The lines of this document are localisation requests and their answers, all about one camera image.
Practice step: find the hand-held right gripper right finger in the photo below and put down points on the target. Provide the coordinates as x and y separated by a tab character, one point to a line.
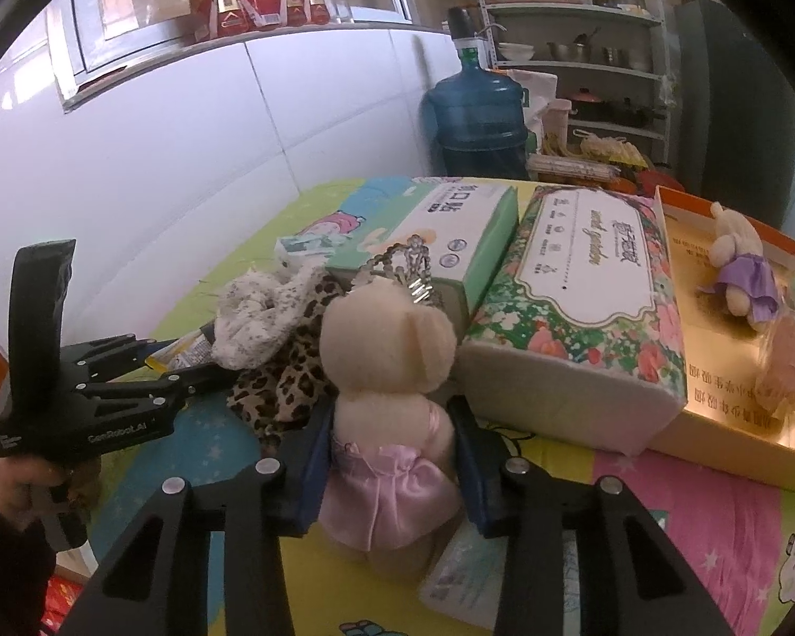
480	490

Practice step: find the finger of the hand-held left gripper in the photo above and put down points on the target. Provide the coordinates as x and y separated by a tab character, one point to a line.
159	387
106	352

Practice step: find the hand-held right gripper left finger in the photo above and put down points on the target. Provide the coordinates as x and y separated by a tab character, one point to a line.
305	477

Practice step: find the yellow white packet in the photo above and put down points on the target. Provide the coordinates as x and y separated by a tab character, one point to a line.
179	352

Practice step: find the leopard print scrunchie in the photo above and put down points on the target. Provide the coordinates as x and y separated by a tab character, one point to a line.
271	391

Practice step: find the plush bear pink dress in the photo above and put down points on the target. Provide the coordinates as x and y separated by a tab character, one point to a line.
384	344

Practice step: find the green white tissue pack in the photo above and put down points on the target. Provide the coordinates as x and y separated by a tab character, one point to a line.
464	576
305	245

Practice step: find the orange gift box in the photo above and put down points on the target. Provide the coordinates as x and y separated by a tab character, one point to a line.
702	358

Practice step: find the plush bear purple dress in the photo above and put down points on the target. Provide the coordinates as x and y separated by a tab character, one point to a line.
735	238

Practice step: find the person's left forearm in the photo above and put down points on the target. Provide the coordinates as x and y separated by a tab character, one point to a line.
6	576

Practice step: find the person's left hand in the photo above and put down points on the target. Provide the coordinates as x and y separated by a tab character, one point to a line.
13	490

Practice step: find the white patterned scrunchie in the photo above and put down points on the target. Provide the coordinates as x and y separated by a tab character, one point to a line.
258	318

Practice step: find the floral tissue pack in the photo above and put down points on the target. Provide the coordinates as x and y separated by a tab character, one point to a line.
570	291

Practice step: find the silver toy tiara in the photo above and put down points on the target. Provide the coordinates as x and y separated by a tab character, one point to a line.
404	271

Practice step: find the green white carton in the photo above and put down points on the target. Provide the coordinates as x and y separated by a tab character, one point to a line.
424	225

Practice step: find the wrapped stick bundle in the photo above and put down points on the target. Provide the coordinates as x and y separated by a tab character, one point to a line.
570	169

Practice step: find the white sliding window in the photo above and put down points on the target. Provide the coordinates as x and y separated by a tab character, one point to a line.
139	13

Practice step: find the banana bunch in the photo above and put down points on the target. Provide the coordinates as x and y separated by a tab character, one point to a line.
560	144

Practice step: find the red plastic basket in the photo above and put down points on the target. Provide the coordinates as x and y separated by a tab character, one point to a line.
656	180

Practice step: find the blue water jug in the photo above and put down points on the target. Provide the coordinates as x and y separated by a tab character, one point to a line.
477	119

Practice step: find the pink plastic cup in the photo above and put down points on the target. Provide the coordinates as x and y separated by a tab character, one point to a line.
558	120

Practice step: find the red lid cooking pot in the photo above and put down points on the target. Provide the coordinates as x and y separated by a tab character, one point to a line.
584	104

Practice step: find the white sack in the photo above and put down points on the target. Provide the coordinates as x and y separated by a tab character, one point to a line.
523	89

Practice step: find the black cooking pot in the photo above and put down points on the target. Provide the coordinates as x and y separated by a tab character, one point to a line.
629	114

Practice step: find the clear drinking glass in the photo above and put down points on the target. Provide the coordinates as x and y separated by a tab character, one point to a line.
338	6

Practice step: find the white bowl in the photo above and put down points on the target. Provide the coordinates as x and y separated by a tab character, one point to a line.
515	51

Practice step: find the steel cup with utensils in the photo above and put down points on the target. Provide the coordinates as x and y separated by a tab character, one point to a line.
570	51

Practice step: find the small steel cup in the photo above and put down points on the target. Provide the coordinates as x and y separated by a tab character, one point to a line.
609	57

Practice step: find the dark refrigerator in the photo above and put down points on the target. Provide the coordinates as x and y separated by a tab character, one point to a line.
735	112

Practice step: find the black white water pump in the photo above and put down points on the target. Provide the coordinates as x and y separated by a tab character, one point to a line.
464	26

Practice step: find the metal shelf rack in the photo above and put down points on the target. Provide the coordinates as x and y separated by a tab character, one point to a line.
570	13

